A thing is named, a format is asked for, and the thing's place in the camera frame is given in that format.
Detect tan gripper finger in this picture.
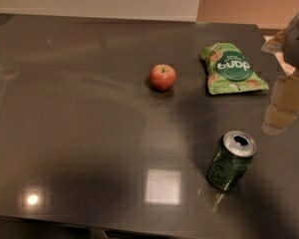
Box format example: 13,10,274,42
261,29,286,54
262,70,299,135

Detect green rice chip bag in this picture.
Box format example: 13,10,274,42
200,43,269,95

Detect green soda can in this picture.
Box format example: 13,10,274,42
206,130,257,191

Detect red apple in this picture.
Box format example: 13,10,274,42
149,64,176,92

